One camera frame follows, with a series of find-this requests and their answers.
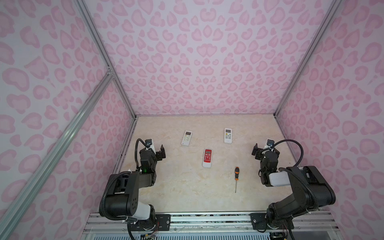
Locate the orange black screwdriver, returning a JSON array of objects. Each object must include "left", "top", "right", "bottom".
[{"left": 235, "top": 167, "right": 240, "bottom": 193}]

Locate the red white remote control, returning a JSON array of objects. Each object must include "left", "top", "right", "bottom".
[{"left": 202, "top": 149, "right": 213, "bottom": 168}]

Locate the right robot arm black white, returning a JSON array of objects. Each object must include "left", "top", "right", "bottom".
[{"left": 252, "top": 139, "right": 336, "bottom": 233}]

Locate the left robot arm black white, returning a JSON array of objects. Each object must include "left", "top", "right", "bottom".
[{"left": 99, "top": 146, "right": 166, "bottom": 231}]

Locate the white remote control left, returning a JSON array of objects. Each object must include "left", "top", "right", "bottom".
[{"left": 181, "top": 130, "right": 193, "bottom": 147}]

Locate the white remote control right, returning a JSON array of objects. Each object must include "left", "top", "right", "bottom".
[{"left": 224, "top": 128, "right": 233, "bottom": 144}]

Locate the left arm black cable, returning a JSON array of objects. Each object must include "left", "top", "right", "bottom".
[{"left": 134, "top": 138, "right": 151, "bottom": 172}]

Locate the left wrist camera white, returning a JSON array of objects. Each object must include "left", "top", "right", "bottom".
[{"left": 145, "top": 139, "right": 156, "bottom": 153}]

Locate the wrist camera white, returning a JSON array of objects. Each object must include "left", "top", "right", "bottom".
[
  {"left": 265, "top": 139, "right": 275, "bottom": 149},
  {"left": 145, "top": 139, "right": 156, "bottom": 153}
]

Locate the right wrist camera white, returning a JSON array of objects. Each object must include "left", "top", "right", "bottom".
[{"left": 265, "top": 139, "right": 275, "bottom": 149}]

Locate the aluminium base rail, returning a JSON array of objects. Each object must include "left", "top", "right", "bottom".
[{"left": 81, "top": 211, "right": 343, "bottom": 240}]

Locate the aluminium diagonal frame bar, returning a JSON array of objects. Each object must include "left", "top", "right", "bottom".
[{"left": 1, "top": 73, "right": 114, "bottom": 240}]

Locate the aluminium right corner post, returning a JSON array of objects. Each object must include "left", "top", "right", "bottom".
[{"left": 274, "top": 0, "right": 344, "bottom": 118}]

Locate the aluminium corner post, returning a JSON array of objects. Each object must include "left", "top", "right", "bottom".
[
  {"left": 274, "top": 0, "right": 344, "bottom": 118},
  {"left": 74, "top": 0, "right": 137, "bottom": 120}
]

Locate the aluminium left corner post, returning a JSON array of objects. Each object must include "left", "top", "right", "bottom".
[{"left": 74, "top": 0, "right": 137, "bottom": 120}]

